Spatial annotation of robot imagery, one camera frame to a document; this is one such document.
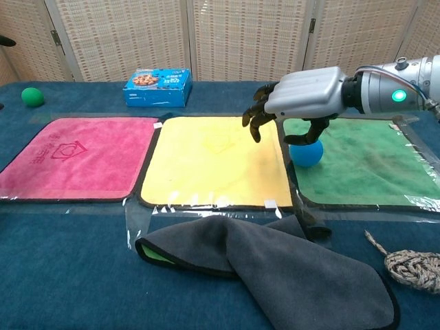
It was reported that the pink cloth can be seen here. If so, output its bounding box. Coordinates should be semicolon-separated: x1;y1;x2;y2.
0;116;162;204

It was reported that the beige patterned rope bundle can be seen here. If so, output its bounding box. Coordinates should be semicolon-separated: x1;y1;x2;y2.
364;230;440;295

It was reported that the green ball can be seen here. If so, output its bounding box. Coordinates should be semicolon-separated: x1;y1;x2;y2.
21;87;45;108

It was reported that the blue ball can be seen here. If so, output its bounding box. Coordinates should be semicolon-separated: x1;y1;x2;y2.
288;139;325;168

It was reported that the clear plastic sheet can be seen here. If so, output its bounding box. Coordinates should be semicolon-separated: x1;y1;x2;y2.
0;109;440;252

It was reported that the blue carpet table cover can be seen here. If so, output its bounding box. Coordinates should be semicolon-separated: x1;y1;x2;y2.
0;80;440;330

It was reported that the green cloth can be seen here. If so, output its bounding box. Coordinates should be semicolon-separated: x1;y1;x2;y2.
280;116;440;212

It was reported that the yellow cloth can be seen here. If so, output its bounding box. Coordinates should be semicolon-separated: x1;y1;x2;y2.
139;115;295;210

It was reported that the blue cookie box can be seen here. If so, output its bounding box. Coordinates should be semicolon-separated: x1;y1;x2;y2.
122;67;193;109

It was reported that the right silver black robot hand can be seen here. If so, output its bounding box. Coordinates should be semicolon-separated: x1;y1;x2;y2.
241;66;349;145

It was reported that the dark grey towel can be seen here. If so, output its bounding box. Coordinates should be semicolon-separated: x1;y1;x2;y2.
134;214;402;330

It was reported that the woven folding screen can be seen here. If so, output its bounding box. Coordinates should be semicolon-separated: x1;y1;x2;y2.
0;0;440;87

